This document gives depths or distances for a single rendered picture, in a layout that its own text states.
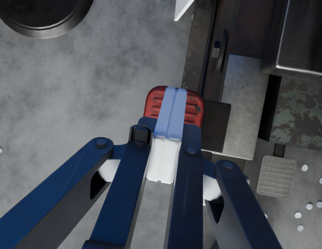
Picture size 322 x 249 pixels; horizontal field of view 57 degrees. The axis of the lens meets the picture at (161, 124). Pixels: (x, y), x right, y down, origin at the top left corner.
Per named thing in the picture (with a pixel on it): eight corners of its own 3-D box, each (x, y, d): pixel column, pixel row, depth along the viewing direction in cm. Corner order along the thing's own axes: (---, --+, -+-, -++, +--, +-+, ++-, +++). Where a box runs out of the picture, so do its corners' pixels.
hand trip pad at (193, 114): (191, 150, 38) (195, 161, 30) (144, 142, 38) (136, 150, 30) (201, 95, 37) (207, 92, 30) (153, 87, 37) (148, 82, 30)
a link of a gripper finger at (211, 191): (176, 172, 14) (238, 184, 14) (182, 121, 18) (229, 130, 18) (171, 196, 15) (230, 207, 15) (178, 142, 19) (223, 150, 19)
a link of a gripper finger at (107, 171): (142, 191, 15) (84, 180, 15) (156, 138, 19) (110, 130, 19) (146, 167, 14) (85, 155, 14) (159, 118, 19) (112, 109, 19)
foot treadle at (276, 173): (282, 194, 95) (289, 199, 89) (251, 188, 95) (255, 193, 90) (321, 6, 91) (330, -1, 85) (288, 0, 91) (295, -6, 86)
